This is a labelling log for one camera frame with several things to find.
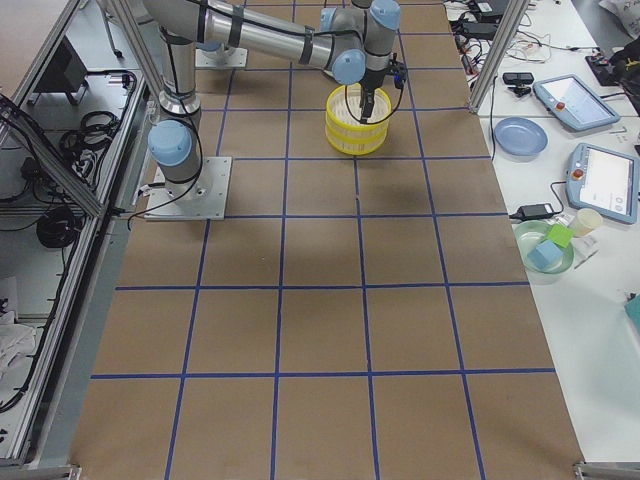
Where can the teach pendant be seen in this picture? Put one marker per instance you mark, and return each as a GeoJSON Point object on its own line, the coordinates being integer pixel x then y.
{"type": "Point", "coordinates": [573, 103]}
{"type": "Point", "coordinates": [604, 180]}

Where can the paper cup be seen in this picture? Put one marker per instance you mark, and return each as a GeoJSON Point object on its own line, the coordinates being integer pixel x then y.
{"type": "Point", "coordinates": [585, 221]}

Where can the black power adapter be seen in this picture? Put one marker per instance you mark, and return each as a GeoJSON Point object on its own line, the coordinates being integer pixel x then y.
{"type": "Point", "coordinates": [538, 211]}

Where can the black webcam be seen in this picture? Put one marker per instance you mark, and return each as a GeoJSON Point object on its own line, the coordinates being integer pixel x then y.
{"type": "Point", "coordinates": [519, 83]}

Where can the green foam block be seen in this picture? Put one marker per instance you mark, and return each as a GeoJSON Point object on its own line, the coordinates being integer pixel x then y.
{"type": "Point", "coordinates": [560, 235]}

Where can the blue foam block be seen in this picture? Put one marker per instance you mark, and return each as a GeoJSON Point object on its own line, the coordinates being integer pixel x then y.
{"type": "Point", "coordinates": [545, 255]}

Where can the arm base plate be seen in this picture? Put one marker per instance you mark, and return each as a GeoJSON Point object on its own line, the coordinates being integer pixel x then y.
{"type": "Point", "coordinates": [206, 200]}
{"type": "Point", "coordinates": [224, 58]}

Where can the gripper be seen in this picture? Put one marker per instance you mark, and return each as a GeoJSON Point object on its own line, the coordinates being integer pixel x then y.
{"type": "Point", "coordinates": [373, 80]}

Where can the blue plate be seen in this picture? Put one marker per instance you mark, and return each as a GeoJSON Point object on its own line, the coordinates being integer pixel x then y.
{"type": "Point", "coordinates": [520, 136]}

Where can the green bowl with blocks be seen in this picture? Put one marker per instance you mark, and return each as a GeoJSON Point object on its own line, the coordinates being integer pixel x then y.
{"type": "Point", "coordinates": [528, 235]}

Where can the aluminium frame post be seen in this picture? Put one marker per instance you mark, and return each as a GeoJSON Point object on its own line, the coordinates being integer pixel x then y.
{"type": "Point", "coordinates": [506, 30]}

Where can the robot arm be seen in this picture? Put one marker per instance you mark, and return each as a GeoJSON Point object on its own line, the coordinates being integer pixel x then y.
{"type": "Point", "coordinates": [354, 44]}

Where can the teach pendant near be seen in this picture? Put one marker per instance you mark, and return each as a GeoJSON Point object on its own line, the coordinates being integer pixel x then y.
{"type": "Point", "coordinates": [604, 180]}

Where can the yellow steamer layer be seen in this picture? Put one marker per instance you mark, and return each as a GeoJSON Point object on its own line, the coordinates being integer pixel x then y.
{"type": "Point", "coordinates": [356, 140]}
{"type": "Point", "coordinates": [343, 111]}

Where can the teach pendant far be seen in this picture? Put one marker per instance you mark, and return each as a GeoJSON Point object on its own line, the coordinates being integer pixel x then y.
{"type": "Point", "coordinates": [573, 103]}

